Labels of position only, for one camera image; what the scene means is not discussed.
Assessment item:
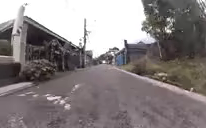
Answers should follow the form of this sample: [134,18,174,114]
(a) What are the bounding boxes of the garden shrubs by house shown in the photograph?
[25,38,75,72]

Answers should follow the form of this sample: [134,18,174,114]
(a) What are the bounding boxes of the pale concrete kerb strip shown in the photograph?
[111,65,206,108]

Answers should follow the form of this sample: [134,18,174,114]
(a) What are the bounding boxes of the utility pole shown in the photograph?
[81,18,89,69]

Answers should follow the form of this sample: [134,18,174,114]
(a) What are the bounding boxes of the house with pitched roof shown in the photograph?
[0,15,81,72]

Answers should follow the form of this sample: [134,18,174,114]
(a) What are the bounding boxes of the white concrete pillar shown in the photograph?
[10,3,29,65]

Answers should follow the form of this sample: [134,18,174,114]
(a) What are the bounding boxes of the stand of tall trees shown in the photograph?
[140,0,206,61]

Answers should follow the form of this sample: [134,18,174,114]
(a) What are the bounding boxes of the grass verge with weeds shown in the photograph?
[121,55,206,99]

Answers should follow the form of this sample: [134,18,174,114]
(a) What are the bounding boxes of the flowering bush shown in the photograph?
[21,59,58,82]

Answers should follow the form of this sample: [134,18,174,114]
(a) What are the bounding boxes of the blue building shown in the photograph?
[114,39,152,66]

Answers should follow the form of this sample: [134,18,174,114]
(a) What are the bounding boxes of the dark low wall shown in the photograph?
[0,55,23,88]

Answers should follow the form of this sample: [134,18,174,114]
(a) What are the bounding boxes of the concrete driveway slab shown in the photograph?
[0,81,35,100]

